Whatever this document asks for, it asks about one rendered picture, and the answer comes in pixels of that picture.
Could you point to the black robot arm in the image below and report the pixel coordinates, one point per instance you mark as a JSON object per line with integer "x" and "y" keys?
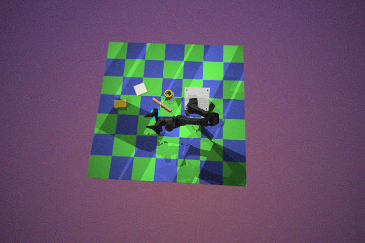
{"x": 182, "y": 120}

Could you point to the white square tile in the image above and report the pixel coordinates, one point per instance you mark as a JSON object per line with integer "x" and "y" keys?
{"x": 140, "y": 89}

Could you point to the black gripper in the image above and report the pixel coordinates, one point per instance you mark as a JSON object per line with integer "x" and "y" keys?
{"x": 155, "y": 114}

